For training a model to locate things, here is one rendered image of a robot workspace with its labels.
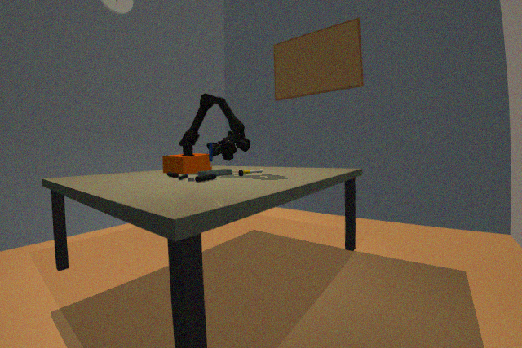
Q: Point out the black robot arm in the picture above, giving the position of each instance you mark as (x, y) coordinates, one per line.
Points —
(191, 135)

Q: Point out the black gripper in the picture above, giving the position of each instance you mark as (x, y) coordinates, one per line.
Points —
(223, 146)

